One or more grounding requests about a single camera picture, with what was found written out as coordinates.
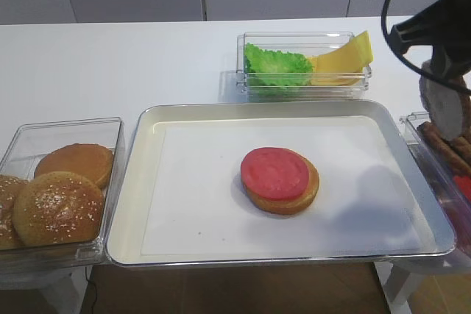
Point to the plain bun bottom in container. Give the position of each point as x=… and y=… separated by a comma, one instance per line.
x=92, y=161

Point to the clear lettuce cheese container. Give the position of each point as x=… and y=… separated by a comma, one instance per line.
x=322, y=85

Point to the clear patty tomato container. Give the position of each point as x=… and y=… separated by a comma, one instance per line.
x=452, y=201

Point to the bottom bun on tray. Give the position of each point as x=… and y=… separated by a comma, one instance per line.
x=293, y=206

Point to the green lettuce leaf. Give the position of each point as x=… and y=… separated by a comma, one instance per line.
x=265, y=67

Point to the sesame bun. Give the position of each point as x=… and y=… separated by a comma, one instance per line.
x=56, y=208
x=10, y=187

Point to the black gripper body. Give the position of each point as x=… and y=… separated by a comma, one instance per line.
x=444, y=24

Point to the right sesame bun top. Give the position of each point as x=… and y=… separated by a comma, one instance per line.
x=56, y=208

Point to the brown meat patty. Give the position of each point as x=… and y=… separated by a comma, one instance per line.
x=448, y=109

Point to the clear bun container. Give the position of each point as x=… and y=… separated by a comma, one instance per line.
x=30, y=144

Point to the red tomato slice on bun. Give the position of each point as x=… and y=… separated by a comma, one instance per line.
x=274, y=173

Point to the silver metal baking tray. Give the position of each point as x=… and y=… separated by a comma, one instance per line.
x=128, y=227

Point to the white paper tray liner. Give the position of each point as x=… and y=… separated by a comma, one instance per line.
x=366, y=204

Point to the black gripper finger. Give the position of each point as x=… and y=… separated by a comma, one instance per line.
x=450, y=59

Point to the upright yellow cheese slice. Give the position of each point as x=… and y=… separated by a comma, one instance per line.
x=350, y=58

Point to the left sesame bun top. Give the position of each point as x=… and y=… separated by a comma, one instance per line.
x=10, y=187

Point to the front red tomato slice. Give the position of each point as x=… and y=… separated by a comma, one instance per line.
x=463, y=183

